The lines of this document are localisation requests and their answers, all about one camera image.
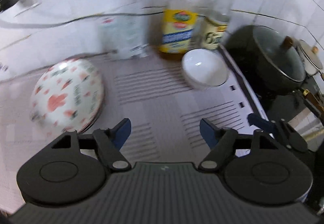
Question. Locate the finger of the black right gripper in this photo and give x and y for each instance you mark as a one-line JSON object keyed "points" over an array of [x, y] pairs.
{"points": [[255, 120], [289, 137]]}

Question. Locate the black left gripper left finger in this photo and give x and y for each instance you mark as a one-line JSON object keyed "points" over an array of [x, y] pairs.
{"points": [[109, 143]]}

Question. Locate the black pot with glass lid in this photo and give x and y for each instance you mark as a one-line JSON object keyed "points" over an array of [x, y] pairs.
{"points": [[268, 60]]}

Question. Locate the white bunny carrot plate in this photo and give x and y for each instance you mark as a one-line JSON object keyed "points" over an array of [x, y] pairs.
{"points": [[67, 97]]}

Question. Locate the white vinegar bottle yellow cap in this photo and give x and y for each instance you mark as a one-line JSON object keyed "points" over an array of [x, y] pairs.
{"points": [[215, 23]]}

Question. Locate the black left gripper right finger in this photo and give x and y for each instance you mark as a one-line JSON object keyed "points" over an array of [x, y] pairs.
{"points": [[220, 141]]}

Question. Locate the white salt bag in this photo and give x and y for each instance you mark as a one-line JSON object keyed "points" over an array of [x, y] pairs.
{"points": [[122, 37]]}

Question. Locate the small white lidded pot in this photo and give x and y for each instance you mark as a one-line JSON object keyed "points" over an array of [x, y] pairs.
{"points": [[311, 61]]}

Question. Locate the white ceramic bowl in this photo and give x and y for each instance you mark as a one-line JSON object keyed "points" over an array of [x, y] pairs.
{"points": [[203, 69]]}

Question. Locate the yellow label cooking wine bottle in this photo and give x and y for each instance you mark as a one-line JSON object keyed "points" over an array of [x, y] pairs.
{"points": [[178, 22]]}

